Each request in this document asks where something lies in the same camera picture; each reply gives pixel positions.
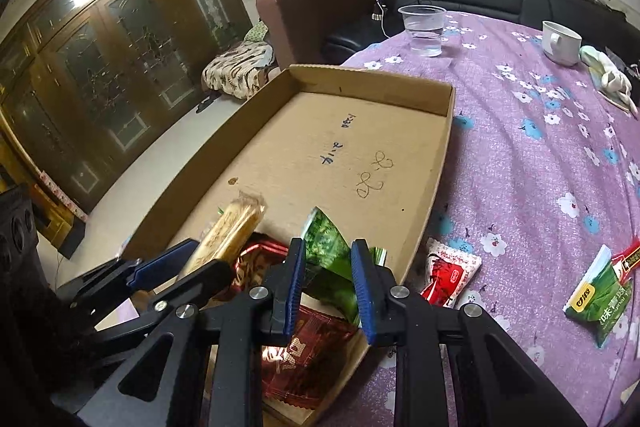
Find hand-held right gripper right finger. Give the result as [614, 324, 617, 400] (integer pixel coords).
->
[350, 238, 586, 427]

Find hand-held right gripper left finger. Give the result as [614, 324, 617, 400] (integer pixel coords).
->
[77, 237, 307, 427]

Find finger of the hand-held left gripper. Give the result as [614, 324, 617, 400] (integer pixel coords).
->
[142, 260, 236, 333]
[55, 238, 200, 325]

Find dark red foil packet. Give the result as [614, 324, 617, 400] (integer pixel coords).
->
[234, 241, 297, 304]

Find large green pea packet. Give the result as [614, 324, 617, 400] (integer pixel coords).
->
[301, 206, 389, 329]

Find beige snack bar packet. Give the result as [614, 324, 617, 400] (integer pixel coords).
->
[196, 191, 267, 277]

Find large red gold-print packet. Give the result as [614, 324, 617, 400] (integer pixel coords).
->
[259, 302, 362, 411]

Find red and white snack packet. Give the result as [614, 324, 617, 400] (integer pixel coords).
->
[419, 237, 484, 309]

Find shallow cardboard box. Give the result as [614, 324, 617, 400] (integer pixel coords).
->
[119, 64, 457, 427]

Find small green and white packet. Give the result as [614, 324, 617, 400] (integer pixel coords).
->
[564, 244, 634, 349]

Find patterned blanket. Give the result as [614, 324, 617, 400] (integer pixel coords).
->
[201, 41, 277, 101]

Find glass-door wooden cabinet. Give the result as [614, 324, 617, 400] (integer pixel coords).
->
[0, 0, 254, 219]

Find clear plastic cup with water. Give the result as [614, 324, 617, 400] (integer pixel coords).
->
[398, 5, 447, 58]

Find brown armchair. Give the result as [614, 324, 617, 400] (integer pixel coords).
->
[255, 0, 391, 68]

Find flat brown card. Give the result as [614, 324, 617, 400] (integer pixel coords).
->
[599, 93, 632, 114]

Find white ceramic mug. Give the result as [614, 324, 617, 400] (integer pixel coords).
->
[542, 20, 584, 67]

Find white plush toy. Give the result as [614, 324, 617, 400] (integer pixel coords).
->
[580, 45, 639, 115]

